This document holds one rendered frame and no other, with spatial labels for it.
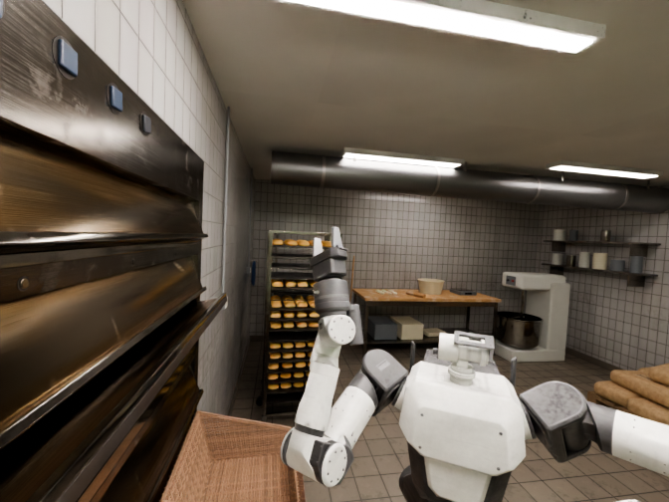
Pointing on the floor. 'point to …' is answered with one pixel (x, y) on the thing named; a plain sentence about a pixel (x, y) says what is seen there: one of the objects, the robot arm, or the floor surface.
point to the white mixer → (535, 319)
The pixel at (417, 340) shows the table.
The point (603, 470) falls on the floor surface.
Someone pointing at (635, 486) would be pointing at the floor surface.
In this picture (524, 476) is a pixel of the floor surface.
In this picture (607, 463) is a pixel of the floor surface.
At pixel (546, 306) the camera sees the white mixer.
